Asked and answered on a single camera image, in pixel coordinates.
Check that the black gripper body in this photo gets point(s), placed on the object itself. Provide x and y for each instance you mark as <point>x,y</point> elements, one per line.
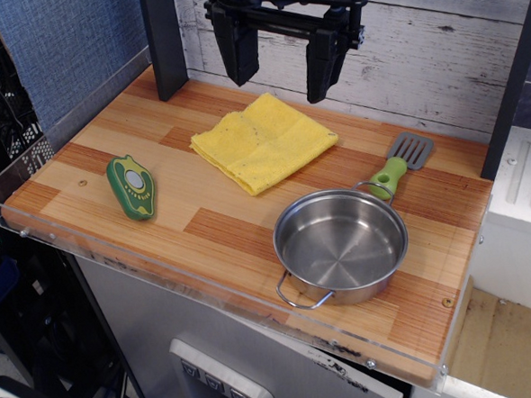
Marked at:
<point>295,18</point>

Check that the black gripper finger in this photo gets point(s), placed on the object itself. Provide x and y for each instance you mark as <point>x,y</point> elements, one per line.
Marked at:
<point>325,55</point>
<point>238,45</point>

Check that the stainless steel pot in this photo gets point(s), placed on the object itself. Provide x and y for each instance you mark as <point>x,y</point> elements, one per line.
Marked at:
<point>340,246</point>

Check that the yellow cloth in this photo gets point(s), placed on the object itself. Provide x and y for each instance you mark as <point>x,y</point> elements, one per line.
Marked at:
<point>263,144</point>

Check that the green toy pepper half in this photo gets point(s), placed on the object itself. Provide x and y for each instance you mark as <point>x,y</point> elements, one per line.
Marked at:
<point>133,187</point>

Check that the clear acrylic table guard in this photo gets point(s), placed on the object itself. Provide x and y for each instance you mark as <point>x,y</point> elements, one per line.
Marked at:
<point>180,259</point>

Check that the white toy sink unit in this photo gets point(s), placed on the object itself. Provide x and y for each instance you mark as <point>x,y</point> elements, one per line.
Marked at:
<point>501,258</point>

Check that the silver toy fridge cabinet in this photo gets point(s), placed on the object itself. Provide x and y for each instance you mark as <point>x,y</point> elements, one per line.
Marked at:
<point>143,317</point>

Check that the grey dispenser button panel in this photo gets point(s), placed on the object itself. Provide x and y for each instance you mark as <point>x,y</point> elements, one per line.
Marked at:
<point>203,376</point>

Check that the dark grey left post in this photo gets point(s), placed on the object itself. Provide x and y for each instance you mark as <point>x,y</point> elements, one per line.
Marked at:
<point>165,46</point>

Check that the dark grey post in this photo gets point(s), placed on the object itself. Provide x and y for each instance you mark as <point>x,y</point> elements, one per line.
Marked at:
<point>165,46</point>
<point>508,107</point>

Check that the green handled grey spatula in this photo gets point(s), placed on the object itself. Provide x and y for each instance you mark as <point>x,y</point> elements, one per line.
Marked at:
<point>409,151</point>

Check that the dark grey right post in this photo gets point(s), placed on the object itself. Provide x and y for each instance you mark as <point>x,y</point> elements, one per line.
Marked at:
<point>508,107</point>

